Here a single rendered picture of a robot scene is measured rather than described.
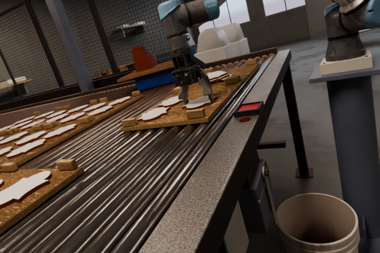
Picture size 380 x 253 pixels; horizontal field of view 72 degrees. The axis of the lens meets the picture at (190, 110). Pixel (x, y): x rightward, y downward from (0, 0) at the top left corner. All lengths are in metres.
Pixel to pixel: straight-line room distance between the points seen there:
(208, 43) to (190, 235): 4.66
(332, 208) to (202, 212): 0.99
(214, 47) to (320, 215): 3.94
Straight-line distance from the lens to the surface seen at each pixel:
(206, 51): 4.97
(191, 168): 0.57
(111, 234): 0.47
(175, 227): 0.43
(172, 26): 0.87
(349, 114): 1.33
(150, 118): 0.93
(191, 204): 0.46
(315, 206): 1.39
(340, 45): 1.27
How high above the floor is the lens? 1.17
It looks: 15 degrees down
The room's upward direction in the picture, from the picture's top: 16 degrees counter-clockwise
